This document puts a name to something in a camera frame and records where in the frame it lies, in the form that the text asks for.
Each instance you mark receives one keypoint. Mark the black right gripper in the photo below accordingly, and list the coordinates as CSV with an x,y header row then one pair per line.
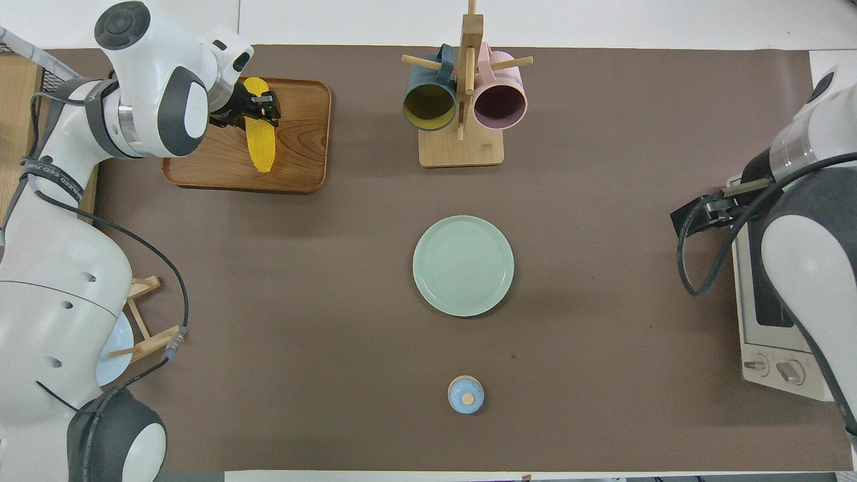
x,y
720,211

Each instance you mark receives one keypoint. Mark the wooden plate rack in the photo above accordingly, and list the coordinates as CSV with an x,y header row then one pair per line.
x,y
157,338

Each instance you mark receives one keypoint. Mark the glass oven door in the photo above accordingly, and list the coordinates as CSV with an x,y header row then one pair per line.
x,y
770,294

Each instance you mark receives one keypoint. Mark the brown table mat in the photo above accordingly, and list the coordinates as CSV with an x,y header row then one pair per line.
x,y
335,335

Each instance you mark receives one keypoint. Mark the dark teal mug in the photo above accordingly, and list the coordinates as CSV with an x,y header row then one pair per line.
x,y
428,107

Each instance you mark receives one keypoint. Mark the pale green plate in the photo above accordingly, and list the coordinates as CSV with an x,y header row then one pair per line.
x,y
463,266

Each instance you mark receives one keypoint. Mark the yellow corn cob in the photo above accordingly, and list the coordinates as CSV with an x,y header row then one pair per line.
x,y
261,144

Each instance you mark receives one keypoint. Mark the wooden mug tree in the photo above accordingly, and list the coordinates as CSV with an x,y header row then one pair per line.
x,y
462,144

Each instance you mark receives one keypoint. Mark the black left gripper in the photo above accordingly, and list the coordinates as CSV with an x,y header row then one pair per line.
x,y
258,107

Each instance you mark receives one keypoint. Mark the oven control knob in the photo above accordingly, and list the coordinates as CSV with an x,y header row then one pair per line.
x,y
756,365
792,372

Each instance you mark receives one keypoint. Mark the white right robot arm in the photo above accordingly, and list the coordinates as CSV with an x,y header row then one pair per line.
x,y
803,268

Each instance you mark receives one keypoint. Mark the cream toaster oven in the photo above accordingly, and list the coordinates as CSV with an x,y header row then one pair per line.
x,y
770,348

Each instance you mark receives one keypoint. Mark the small blue white knob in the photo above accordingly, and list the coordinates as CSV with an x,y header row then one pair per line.
x,y
465,395

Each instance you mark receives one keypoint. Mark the wooden tray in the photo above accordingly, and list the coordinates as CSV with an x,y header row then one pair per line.
x,y
301,154

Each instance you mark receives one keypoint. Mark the light blue plate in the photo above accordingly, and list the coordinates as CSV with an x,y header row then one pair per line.
x,y
117,361

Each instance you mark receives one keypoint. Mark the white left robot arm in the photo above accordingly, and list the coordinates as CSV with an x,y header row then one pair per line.
x,y
60,294

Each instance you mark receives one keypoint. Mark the pink mug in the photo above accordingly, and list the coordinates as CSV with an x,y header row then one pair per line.
x,y
501,104

